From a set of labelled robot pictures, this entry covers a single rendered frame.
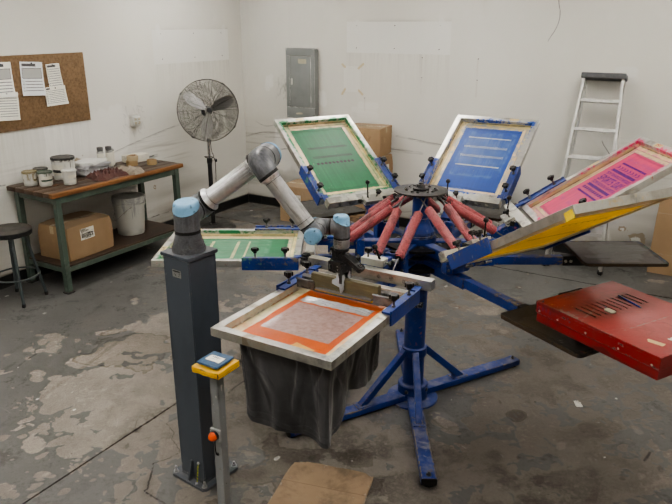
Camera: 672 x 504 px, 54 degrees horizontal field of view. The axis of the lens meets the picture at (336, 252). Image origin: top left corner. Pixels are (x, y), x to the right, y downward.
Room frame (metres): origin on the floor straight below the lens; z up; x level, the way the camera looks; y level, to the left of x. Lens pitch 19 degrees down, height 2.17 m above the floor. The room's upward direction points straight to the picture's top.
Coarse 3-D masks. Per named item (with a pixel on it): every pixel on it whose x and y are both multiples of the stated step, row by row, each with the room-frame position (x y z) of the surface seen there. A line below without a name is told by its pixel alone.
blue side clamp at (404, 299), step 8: (408, 296) 2.80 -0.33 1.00; (416, 296) 2.83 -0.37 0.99; (392, 304) 2.71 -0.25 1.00; (400, 304) 2.69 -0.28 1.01; (408, 304) 2.76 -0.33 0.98; (416, 304) 2.84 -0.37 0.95; (384, 312) 2.63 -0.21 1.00; (392, 312) 2.62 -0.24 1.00; (400, 312) 2.69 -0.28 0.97; (392, 320) 2.62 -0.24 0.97
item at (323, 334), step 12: (348, 300) 2.86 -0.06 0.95; (336, 312) 2.73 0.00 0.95; (348, 312) 2.73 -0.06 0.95; (312, 324) 2.60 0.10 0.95; (324, 324) 2.60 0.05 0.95; (336, 324) 2.60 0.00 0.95; (348, 324) 2.60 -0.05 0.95; (360, 324) 2.60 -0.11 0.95; (300, 336) 2.48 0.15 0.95; (312, 336) 2.48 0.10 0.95; (324, 336) 2.48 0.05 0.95; (336, 336) 2.48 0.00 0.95; (312, 348) 2.38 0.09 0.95; (324, 348) 2.38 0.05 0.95
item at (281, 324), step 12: (300, 300) 2.86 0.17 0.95; (336, 300) 2.86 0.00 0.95; (276, 312) 2.73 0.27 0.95; (288, 312) 2.73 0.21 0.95; (300, 312) 2.73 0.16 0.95; (312, 312) 2.73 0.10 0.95; (324, 312) 2.73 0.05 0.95; (264, 324) 2.60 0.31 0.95; (276, 324) 2.60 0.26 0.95; (288, 324) 2.60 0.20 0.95; (300, 324) 2.60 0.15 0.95; (264, 336) 2.48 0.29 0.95; (276, 336) 2.48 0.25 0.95; (288, 336) 2.48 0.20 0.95
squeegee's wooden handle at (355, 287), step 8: (312, 272) 2.96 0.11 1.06; (320, 272) 2.95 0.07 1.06; (320, 280) 2.93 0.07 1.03; (328, 280) 2.90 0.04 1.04; (344, 280) 2.86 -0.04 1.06; (352, 280) 2.85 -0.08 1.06; (328, 288) 2.90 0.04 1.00; (336, 288) 2.88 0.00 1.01; (344, 288) 2.86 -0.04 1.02; (352, 288) 2.84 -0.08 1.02; (360, 288) 2.82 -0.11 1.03; (368, 288) 2.80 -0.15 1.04; (376, 288) 2.78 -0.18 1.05; (368, 296) 2.80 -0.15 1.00
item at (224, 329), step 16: (384, 288) 2.93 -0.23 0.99; (256, 304) 2.73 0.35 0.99; (272, 304) 2.81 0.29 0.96; (224, 320) 2.57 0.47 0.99; (240, 320) 2.61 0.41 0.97; (384, 320) 2.57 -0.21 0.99; (224, 336) 2.46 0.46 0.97; (240, 336) 2.42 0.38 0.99; (256, 336) 2.41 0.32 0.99; (368, 336) 2.45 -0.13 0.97; (272, 352) 2.34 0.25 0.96; (288, 352) 2.30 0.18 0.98; (304, 352) 2.28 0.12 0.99; (336, 352) 2.28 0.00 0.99; (352, 352) 2.34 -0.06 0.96
